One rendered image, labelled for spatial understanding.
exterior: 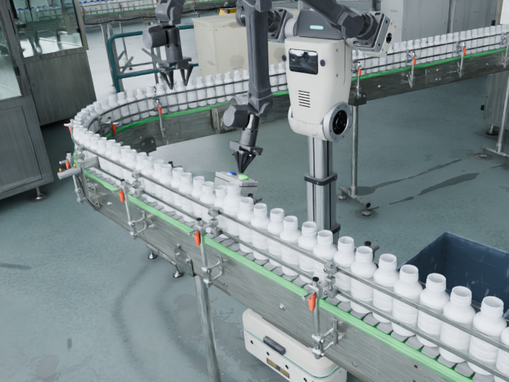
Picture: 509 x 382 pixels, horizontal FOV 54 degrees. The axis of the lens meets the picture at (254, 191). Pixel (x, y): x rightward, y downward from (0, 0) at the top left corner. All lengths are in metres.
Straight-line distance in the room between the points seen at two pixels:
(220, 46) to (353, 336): 4.44
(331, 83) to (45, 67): 4.99
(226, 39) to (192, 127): 2.54
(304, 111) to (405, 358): 1.07
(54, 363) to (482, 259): 2.10
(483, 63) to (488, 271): 2.73
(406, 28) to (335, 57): 5.46
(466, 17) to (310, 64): 6.26
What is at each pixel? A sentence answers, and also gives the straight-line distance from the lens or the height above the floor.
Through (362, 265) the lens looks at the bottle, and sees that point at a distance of 1.19.
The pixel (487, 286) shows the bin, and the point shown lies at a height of 0.81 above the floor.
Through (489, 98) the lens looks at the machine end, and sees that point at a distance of 5.36.
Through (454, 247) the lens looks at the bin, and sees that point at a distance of 1.74.
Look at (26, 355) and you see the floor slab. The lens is 2.98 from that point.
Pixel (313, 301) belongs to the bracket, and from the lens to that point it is 1.21.
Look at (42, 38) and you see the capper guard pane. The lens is 6.50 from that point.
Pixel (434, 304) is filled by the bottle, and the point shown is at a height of 1.12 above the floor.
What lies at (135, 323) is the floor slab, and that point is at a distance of 2.94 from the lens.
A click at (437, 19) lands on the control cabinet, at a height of 0.78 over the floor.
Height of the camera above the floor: 1.81
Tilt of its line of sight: 26 degrees down
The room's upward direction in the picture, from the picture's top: 5 degrees counter-clockwise
